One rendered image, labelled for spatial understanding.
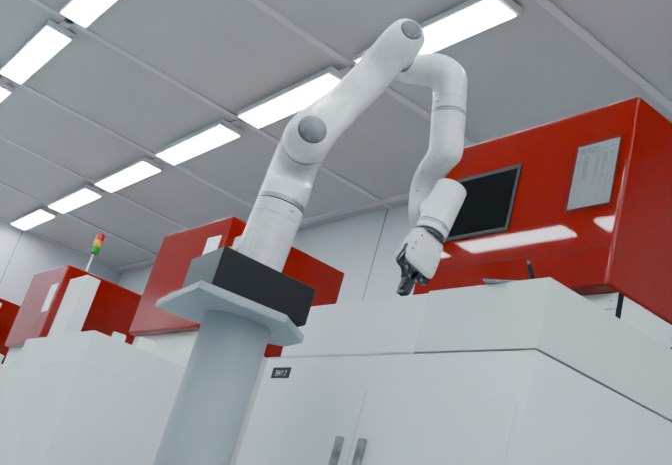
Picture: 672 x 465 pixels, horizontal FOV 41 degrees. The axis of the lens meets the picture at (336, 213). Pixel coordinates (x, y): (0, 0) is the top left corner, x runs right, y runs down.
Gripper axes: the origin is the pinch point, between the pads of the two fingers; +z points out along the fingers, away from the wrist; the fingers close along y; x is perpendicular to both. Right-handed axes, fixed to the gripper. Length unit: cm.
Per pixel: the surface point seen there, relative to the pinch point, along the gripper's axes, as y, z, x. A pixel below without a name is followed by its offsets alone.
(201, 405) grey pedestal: 27, 48, -11
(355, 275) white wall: -175, -166, -333
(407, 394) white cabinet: -1.3, 28.6, 16.4
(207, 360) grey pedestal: 30, 39, -13
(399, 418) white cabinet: -2.4, 33.8, 15.7
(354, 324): 2.1, 11.4, -10.3
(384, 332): 1.6, 14.1, 2.4
